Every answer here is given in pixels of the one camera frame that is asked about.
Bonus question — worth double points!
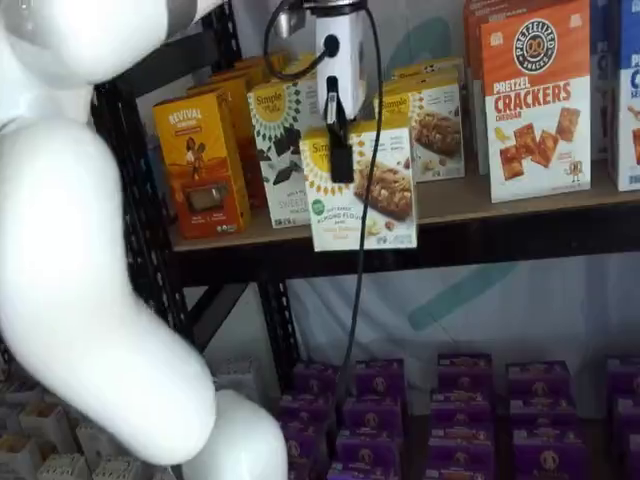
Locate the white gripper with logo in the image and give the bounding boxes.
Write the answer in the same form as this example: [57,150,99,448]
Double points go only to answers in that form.
[314,7,365,184]

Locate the white yellow almond bar box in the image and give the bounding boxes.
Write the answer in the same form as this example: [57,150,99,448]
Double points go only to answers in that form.
[299,119,419,252]
[392,57,465,77]
[374,84,466,182]
[382,71,464,94]

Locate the black metal shelf rack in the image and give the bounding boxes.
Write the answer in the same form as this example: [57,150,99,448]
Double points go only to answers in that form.
[92,0,640,399]

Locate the brown wooden shelf board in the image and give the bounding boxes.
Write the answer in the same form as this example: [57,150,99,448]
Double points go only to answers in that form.
[169,159,640,254]

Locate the orange Pretzel Crackers box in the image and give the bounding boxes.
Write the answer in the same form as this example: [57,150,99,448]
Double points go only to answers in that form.
[480,0,592,204]

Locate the white carton box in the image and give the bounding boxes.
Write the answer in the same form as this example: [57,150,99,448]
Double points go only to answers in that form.
[74,419,126,461]
[19,399,76,451]
[214,355,262,401]
[0,434,41,480]
[37,452,91,480]

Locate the blue white cracker box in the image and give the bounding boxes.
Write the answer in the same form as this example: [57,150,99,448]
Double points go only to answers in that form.
[589,0,621,161]
[617,0,640,193]

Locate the white banner with teal logo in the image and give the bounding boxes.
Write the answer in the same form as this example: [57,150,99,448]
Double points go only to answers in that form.
[219,0,640,401]

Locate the black cable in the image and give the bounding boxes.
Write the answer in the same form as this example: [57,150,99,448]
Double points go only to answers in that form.
[263,0,386,399]

